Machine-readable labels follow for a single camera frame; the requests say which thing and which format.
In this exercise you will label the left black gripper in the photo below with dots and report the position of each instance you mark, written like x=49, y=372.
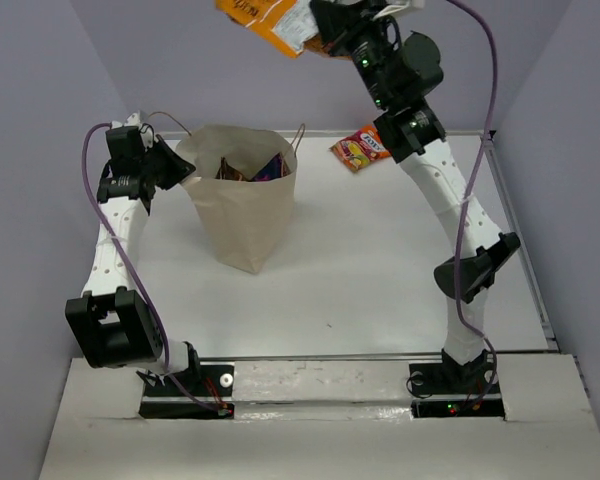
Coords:
x=179, y=168

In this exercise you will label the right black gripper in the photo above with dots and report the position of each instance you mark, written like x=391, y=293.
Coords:
x=339, y=21

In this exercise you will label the orange snack bar packet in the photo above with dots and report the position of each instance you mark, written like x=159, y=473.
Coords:
x=287, y=25

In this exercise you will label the brown Kettle chips bag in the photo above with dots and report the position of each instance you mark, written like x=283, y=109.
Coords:
x=229, y=173

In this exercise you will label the beige paper bag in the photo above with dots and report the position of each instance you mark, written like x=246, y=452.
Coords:
x=243, y=220

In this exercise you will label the purple snack bag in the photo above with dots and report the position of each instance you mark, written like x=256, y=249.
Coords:
x=276, y=168

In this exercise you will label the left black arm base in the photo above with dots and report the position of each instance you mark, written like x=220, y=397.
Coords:
x=209, y=397

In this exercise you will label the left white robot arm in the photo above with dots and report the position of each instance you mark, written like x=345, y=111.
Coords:
x=114, y=320

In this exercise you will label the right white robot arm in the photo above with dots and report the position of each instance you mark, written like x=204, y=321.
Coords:
x=417, y=142

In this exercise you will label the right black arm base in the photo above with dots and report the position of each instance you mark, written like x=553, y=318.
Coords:
x=434, y=397

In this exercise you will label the orange red candy packet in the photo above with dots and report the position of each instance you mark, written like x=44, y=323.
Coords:
x=361, y=149

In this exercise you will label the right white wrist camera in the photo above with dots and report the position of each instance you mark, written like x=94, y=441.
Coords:
x=396, y=8

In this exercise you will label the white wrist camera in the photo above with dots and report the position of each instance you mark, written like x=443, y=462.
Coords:
x=137, y=119
x=396, y=8

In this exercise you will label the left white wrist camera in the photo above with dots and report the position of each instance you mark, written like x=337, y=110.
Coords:
x=137, y=119

